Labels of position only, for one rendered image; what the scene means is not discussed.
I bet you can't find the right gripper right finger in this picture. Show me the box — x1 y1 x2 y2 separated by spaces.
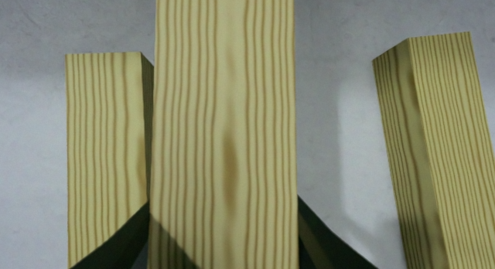
297 194 379 269

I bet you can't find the long wooden board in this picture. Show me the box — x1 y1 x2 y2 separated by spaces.
148 0 299 269

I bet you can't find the light wooden block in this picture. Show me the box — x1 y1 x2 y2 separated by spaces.
65 52 155 269

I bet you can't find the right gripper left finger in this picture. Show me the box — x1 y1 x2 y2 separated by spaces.
70 199 150 269

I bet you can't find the wooden beam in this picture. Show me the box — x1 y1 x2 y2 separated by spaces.
372 32 495 269

